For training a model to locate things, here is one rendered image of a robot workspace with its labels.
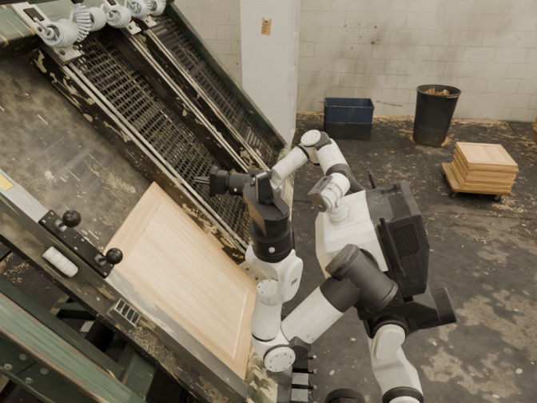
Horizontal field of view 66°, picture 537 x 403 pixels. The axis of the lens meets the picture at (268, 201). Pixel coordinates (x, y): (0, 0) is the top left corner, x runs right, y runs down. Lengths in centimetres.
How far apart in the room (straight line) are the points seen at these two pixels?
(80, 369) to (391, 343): 91
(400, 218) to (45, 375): 87
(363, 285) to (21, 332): 71
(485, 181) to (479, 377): 211
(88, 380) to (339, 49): 573
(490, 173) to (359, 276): 336
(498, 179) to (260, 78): 269
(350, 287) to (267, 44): 409
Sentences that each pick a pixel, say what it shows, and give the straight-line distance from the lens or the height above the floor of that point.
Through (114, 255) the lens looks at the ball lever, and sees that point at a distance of 97.
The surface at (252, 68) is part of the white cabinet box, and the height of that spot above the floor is 93.
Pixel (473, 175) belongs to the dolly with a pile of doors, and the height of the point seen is 28.
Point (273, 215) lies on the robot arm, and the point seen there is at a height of 157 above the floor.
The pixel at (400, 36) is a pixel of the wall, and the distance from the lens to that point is 629.
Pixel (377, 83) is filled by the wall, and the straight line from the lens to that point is 639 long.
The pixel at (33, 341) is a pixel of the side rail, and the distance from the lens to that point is 93.
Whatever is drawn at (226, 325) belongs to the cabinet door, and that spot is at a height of 98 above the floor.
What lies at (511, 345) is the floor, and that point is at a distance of 300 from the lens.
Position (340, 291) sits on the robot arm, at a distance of 103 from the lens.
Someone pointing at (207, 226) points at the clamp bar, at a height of 116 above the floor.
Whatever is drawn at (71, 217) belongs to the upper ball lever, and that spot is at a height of 152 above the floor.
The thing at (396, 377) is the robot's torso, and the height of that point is 73.
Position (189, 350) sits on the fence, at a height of 109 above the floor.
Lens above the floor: 198
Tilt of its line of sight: 30 degrees down
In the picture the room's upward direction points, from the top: straight up
